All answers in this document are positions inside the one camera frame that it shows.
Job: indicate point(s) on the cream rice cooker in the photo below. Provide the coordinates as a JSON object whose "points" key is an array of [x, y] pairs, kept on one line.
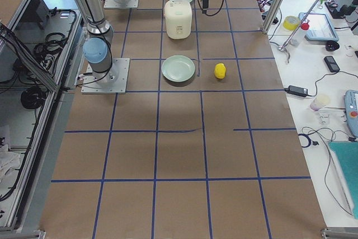
{"points": [[178, 18]]}

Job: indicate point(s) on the yellow toy lemon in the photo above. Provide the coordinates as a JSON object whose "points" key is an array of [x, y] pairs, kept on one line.
{"points": [[220, 71]]}

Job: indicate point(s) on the green plate near lemon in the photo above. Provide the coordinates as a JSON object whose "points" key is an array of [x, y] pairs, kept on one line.
{"points": [[178, 68]]}

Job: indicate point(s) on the yellow tape roll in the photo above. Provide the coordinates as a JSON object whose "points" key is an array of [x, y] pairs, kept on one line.
{"points": [[290, 23]]}

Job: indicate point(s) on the red cap bottle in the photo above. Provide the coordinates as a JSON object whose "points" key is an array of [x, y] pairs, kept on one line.
{"points": [[300, 32]]}

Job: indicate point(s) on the metal rod tool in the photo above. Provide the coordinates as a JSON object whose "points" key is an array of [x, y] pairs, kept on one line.
{"points": [[286, 43]]}

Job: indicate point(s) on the blue teach pendant tablet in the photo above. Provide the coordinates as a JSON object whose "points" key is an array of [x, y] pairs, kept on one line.
{"points": [[321, 28]]}

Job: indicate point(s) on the black power adapter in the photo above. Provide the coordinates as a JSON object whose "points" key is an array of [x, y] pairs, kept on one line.
{"points": [[297, 91]]}

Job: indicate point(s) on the black phone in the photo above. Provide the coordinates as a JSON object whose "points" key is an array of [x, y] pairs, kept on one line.
{"points": [[331, 64]]}

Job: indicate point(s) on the teal cutting mat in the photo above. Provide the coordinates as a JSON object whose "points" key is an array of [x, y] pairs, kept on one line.
{"points": [[346, 152]]}

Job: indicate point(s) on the aluminium frame post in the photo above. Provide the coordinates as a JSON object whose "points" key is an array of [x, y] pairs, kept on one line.
{"points": [[275, 1]]}

